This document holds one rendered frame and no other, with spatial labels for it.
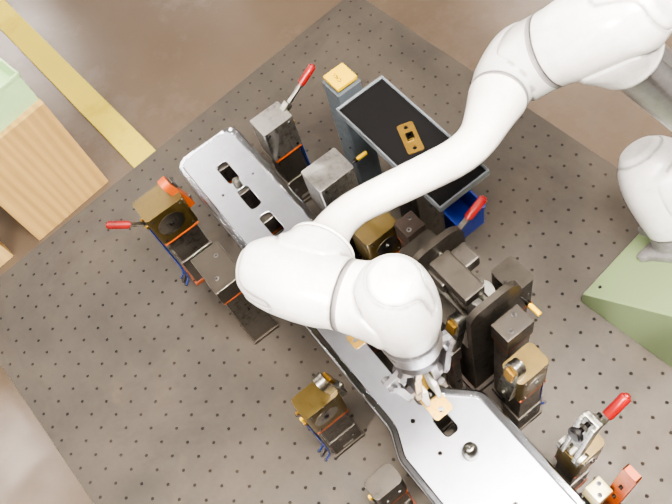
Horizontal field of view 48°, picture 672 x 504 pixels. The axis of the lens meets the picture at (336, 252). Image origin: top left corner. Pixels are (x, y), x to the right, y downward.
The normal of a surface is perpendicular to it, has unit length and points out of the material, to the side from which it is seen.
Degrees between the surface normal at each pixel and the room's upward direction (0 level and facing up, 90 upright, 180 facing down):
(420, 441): 0
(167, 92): 0
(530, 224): 0
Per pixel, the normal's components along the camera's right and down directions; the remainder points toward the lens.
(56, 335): -0.18, -0.46
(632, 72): 0.17, 0.91
